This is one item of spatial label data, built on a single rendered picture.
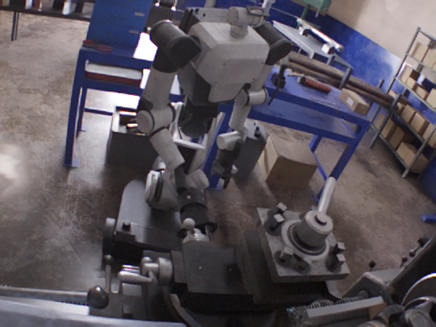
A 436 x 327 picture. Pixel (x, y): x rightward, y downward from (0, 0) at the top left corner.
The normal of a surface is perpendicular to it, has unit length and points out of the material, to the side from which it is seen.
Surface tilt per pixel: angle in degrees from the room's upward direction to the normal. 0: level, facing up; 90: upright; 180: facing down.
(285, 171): 90
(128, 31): 90
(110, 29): 90
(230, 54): 57
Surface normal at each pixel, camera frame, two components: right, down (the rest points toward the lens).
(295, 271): 0.34, -0.78
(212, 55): -0.17, 0.64
